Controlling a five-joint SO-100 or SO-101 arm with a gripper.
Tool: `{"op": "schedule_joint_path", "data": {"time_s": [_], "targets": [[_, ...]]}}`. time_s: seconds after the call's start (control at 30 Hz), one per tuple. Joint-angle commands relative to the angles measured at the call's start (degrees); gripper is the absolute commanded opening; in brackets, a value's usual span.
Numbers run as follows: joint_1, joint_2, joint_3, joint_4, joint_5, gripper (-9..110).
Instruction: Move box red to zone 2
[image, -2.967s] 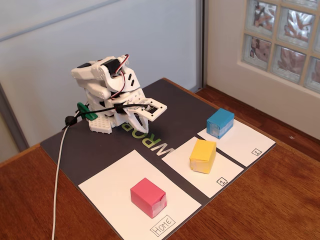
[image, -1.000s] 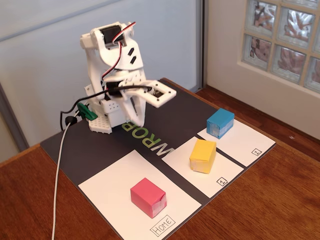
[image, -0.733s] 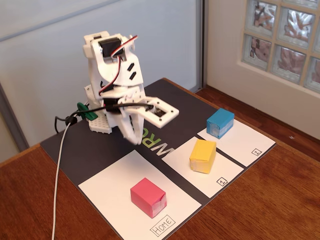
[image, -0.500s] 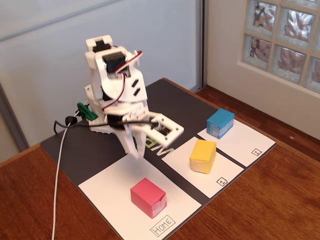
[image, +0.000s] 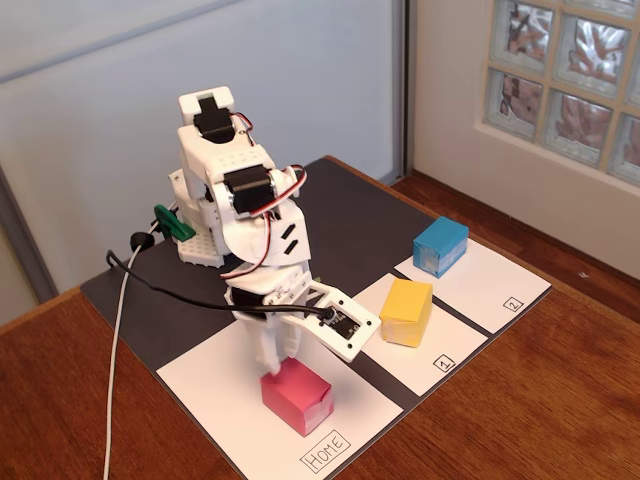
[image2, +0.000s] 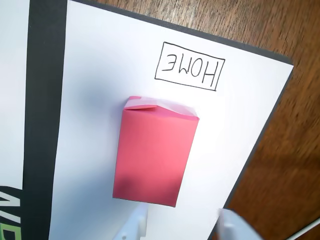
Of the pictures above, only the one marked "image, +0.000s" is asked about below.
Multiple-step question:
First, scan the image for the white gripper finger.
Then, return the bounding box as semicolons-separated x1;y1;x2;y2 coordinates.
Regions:
282;319;304;360
253;319;284;376

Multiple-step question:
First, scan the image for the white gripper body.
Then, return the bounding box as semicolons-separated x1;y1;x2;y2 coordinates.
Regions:
223;259;314;329

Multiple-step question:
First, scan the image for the red paper box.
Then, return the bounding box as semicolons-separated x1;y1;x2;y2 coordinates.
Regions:
259;357;335;438

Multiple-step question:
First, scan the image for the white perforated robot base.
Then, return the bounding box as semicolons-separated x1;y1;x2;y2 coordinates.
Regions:
169;169;226;269

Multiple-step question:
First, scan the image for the yellow paper box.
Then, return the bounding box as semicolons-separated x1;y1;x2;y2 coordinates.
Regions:
378;277;434;349

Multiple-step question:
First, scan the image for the blue paper box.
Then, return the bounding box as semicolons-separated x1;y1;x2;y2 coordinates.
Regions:
412;215;470;279

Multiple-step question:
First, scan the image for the white paper sheet marked HOME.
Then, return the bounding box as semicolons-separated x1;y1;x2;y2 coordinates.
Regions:
155;319;405;480

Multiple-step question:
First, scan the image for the black mat with WRO print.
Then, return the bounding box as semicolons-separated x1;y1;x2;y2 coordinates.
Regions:
79;157;554;480

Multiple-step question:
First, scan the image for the green table clamp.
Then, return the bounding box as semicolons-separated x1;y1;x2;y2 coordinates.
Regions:
152;203;196;242

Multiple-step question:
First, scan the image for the white paper sheet marked 1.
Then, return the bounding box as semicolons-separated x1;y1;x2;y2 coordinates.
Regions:
349;272;490;399

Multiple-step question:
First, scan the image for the white paper sheet marked 2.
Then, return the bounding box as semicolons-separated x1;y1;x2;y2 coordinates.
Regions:
393;238;553;335

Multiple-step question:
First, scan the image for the grey slanted metal profile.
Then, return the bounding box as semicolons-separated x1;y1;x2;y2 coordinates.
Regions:
0;164;60;304

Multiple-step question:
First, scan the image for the glass block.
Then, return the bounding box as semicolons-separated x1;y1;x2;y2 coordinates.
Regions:
542;88;615;166
491;0;555;74
564;0;640;16
624;62;640;106
609;113;640;186
484;67;545;141
554;13;632;99

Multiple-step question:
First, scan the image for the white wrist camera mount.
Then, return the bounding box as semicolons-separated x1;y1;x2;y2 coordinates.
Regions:
294;283;383;364

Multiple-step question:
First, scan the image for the red black servo wire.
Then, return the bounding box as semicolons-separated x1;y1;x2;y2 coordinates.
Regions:
219;164;307;281
230;112;255;137

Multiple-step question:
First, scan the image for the black camera cable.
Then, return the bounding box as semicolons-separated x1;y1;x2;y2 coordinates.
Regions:
105;231;335;321

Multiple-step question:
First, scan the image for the white power cable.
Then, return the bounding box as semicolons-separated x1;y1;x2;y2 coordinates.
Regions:
102;199;179;480

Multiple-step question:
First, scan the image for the grey metal door frame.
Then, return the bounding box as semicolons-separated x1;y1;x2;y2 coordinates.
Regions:
389;0;416;182

